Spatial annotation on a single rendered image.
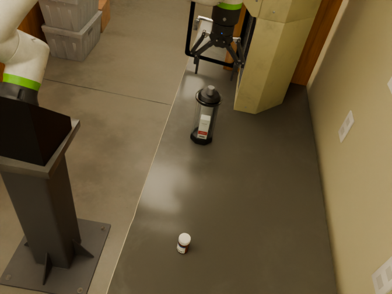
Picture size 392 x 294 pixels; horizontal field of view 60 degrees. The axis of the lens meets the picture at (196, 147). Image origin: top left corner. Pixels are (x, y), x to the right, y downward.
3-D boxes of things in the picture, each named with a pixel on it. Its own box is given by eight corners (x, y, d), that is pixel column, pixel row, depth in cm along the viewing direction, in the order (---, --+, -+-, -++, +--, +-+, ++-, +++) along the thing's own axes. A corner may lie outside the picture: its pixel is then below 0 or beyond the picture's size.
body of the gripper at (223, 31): (237, 18, 117) (231, 44, 124) (213, 14, 117) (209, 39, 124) (235, 28, 112) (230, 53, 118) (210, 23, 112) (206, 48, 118)
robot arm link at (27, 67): (-14, 77, 121) (-1, 25, 121) (24, 90, 135) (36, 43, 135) (9, 81, 115) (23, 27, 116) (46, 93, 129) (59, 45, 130)
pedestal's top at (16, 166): (-34, 164, 129) (-38, 157, 126) (10, 113, 152) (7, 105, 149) (49, 179, 129) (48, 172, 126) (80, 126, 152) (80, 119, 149)
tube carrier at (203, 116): (214, 130, 154) (223, 91, 140) (212, 146, 147) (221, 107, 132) (191, 125, 155) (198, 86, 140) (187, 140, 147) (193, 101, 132)
